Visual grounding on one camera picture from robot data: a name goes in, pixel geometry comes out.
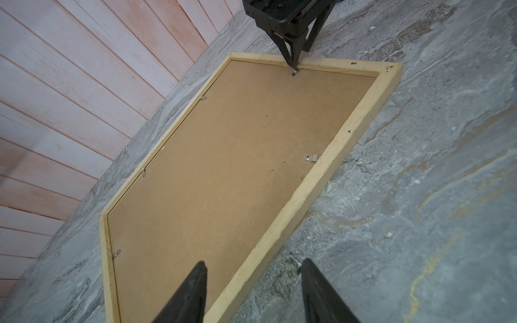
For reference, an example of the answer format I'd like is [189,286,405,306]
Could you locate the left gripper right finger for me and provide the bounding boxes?
[301,258,359,323]

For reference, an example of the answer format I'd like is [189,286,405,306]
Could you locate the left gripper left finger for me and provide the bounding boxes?
[153,261,207,323]

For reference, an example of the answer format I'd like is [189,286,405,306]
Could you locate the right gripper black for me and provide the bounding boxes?
[243,0,337,69]

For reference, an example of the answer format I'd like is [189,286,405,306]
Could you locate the light wooden picture frame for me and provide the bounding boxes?
[99,52,403,322]

